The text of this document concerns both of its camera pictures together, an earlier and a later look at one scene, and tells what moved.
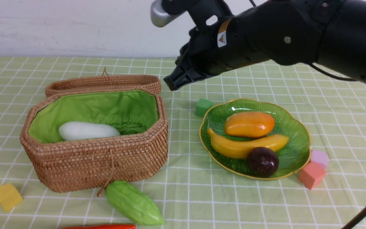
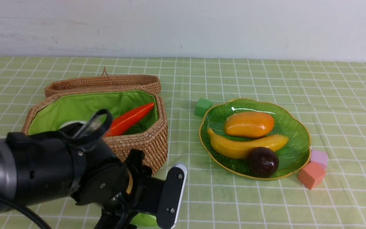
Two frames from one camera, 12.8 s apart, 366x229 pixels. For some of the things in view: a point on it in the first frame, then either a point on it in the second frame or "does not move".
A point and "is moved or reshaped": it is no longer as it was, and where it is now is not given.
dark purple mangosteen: (262, 162) does not move
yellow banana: (230, 149) does not move
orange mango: (249, 124) does not move
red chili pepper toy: (125, 226) is moved or reshaped
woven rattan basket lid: (148, 81) does not move
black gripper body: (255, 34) -> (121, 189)
